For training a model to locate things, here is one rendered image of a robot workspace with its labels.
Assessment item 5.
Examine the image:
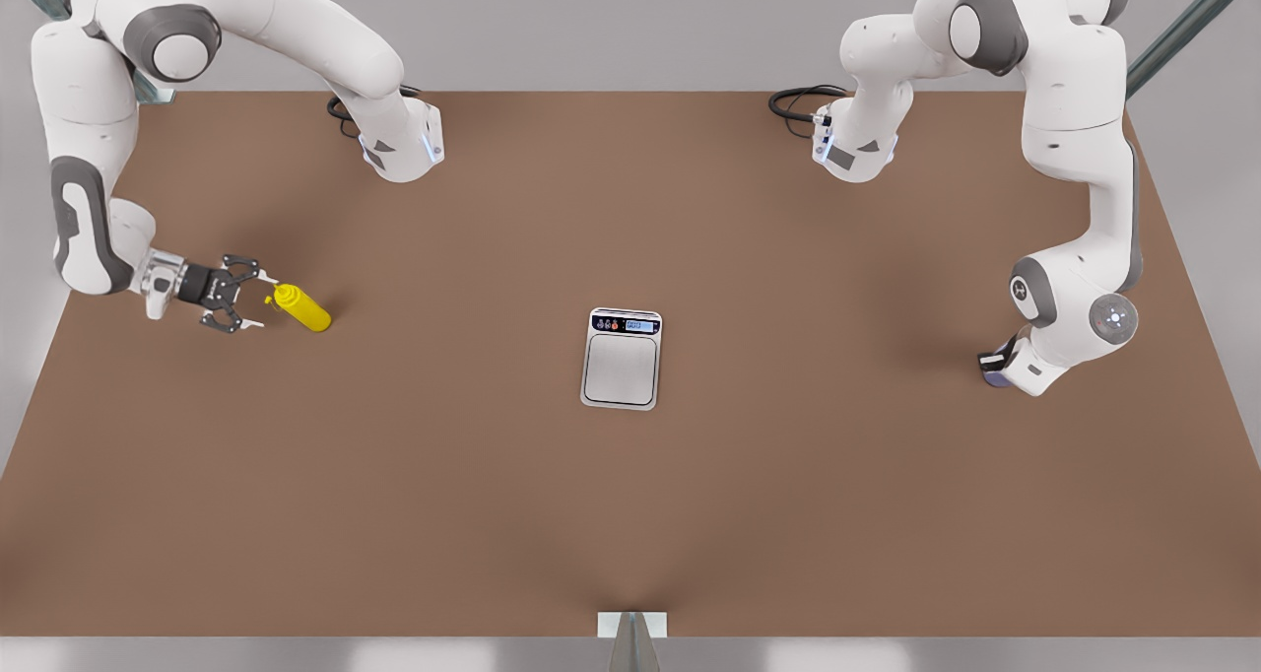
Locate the yellow sauce bottle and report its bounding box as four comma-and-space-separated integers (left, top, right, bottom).
264, 283, 333, 334

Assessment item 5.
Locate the silver digital kitchen scale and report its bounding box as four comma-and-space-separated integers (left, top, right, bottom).
579, 307, 664, 412

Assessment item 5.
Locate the black cable loop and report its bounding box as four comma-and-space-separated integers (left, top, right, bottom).
326, 85, 424, 140
768, 85, 851, 140

